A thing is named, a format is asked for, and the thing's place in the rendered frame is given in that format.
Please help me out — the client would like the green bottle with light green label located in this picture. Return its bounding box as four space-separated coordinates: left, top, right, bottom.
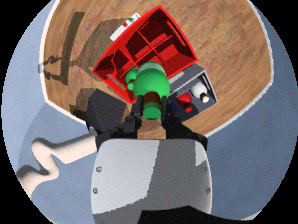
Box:
125 65 139 90

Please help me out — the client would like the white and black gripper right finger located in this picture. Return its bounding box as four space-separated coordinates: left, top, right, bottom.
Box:
161 96 208 152

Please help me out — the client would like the red crate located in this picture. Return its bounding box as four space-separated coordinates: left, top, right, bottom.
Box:
92 5 198 104

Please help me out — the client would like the white paper pick list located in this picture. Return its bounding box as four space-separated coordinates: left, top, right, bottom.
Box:
110 13 141 41

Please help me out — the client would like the red bottle with pink label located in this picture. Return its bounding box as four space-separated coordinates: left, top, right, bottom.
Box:
176 91 192 112

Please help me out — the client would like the grey plastic crate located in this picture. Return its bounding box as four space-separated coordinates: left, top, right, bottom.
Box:
167 63 218 123

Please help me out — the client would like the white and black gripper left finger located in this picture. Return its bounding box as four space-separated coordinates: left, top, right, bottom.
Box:
95 95 143 153

